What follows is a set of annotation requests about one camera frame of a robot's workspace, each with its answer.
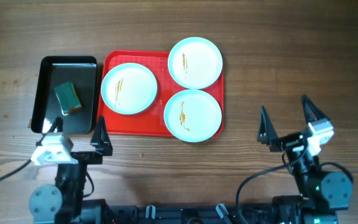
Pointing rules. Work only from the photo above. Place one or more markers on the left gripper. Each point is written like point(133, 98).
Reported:
point(102, 138)

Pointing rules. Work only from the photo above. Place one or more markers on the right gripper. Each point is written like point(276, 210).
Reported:
point(265, 129)

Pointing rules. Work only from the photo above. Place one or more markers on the green yellow sponge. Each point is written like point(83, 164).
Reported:
point(68, 98)

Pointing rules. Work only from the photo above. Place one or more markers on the light blue plate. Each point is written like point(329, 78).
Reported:
point(195, 63)
point(192, 115)
point(129, 88)

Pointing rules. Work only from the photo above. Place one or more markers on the light blue plate bottom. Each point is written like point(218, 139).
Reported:
point(192, 115)

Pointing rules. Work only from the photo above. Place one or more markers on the light blue plate top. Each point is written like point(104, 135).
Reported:
point(195, 63)

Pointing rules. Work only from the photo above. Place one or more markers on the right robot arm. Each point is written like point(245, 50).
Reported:
point(321, 193)

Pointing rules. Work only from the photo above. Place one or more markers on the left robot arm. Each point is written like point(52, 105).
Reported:
point(65, 200)

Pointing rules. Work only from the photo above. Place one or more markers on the black rectangular tray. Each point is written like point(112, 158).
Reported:
point(82, 71)

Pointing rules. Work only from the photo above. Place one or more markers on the red plastic tray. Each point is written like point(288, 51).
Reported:
point(149, 122)

